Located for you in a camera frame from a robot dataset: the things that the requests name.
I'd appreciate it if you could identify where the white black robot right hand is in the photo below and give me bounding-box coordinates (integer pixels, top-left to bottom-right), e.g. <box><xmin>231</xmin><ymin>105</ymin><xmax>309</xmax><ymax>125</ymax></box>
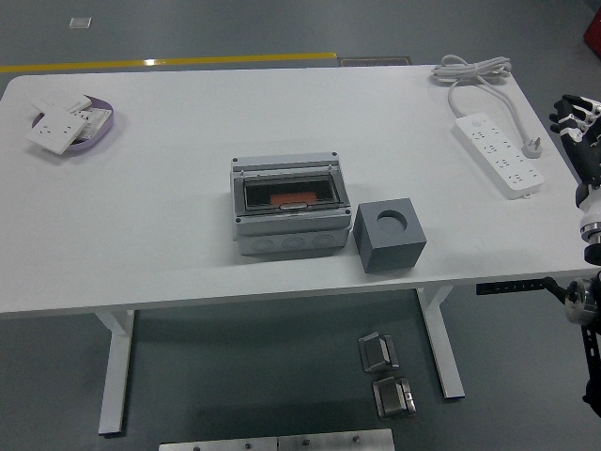
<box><xmin>547</xmin><ymin>93</ymin><xmax>601</xmax><ymax>227</ymax></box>

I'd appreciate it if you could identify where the grey enclosure box clear lid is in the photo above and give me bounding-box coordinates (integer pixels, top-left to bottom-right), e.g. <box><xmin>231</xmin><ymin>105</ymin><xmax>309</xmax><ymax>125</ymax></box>
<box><xmin>229</xmin><ymin>149</ymin><xmax>353</xmax><ymax>257</ymax></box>

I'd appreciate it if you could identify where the orange cylinder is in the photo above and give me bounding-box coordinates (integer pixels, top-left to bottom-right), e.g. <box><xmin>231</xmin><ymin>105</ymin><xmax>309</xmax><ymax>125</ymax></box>
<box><xmin>270</xmin><ymin>190</ymin><xmax>316</xmax><ymax>207</ymax></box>

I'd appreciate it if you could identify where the red box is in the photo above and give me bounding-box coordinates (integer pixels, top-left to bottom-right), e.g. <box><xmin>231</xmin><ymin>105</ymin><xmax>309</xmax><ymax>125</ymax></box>
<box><xmin>581</xmin><ymin>8</ymin><xmax>601</xmax><ymax>48</ymax></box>

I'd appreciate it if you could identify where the grey cube with round hole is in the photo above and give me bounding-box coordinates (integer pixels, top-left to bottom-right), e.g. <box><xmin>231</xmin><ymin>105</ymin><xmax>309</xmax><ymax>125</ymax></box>
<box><xmin>351</xmin><ymin>196</ymin><xmax>427</xmax><ymax>273</ymax></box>

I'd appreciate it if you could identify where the white power strip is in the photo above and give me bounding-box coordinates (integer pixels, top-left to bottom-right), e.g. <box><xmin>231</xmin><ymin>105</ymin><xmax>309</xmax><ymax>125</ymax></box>
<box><xmin>452</xmin><ymin>112</ymin><xmax>546</xmax><ymax>201</ymax></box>

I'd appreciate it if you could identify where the black table control panel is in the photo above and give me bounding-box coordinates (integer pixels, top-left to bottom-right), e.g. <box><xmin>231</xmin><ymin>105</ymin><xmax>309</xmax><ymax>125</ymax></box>
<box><xmin>475</xmin><ymin>280</ymin><xmax>548</xmax><ymax>296</ymax></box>

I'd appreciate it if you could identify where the dark brown floor plate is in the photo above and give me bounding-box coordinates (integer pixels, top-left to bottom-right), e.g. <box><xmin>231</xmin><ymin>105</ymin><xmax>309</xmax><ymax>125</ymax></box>
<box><xmin>338</xmin><ymin>55</ymin><xmax>413</xmax><ymax>68</ymax></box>

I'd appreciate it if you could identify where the white table leg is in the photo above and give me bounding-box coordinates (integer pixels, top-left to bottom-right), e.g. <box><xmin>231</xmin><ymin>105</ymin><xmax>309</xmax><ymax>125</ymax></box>
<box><xmin>93</xmin><ymin>309</ymin><xmax>137</xmax><ymax>438</ymax></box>
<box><xmin>416</xmin><ymin>285</ymin><xmax>466</xmax><ymax>400</ymax></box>

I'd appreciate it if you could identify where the silver metal plate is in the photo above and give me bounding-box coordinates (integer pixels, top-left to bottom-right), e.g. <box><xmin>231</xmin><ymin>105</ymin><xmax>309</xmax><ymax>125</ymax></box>
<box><xmin>158</xmin><ymin>436</ymin><xmax>279</xmax><ymax>451</ymax></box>
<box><xmin>276</xmin><ymin>428</ymin><xmax>395</xmax><ymax>451</ymax></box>

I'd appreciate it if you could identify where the yellow floor tape line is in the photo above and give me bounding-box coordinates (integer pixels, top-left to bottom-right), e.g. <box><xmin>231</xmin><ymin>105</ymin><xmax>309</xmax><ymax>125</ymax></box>
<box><xmin>0</xmin><ymin>51</ymin><xmax>339</xmax><ymax>74</ymax></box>

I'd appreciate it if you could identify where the purple oval tray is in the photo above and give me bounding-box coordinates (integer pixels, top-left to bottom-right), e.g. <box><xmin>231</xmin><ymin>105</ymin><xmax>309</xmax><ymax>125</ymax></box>
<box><xmin>30</xmin><ymin>95</ymin><xmax>116</xmax><ymax>153</ymax></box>

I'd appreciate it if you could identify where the white socket panel with label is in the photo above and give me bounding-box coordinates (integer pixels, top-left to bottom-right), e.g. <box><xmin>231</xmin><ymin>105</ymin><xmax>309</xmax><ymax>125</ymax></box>
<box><xmin>77</xmin><ymin>106</ymin><xmax>114</xmax><ymax>141</ymax></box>

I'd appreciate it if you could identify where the white power cord with plug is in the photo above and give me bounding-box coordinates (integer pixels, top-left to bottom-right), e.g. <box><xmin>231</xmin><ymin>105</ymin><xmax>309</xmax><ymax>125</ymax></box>
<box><xmin>430</xmin><ymin>54</ymin><xmax>546</xmax><ymax>161</ymax></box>

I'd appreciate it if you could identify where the silver metal bracket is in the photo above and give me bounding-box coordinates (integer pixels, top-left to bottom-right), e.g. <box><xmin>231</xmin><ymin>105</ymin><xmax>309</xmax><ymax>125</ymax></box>
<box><xmin>371</xmin><ymin>375</ymin><xmax>418</xmax><ymax>420</ymax></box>
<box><xmin>357</xmin><ymin>331</ymin><xmax>401</xmax><ymax>375</ymax></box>

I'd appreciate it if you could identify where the white blank switch panel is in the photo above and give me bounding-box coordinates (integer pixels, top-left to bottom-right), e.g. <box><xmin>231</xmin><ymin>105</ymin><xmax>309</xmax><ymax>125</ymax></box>
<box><xmin>31</xmin><ymin>92</ymin><xmax>93</xmax><ymax>117</ymax></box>

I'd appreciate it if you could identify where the white wall socket panel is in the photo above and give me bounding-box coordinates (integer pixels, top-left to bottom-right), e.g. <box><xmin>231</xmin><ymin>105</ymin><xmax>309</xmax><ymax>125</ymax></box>
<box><xmin>25</xmin><ymin>111</ymin><xmax>88</xmax><ymax>155</ymax></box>

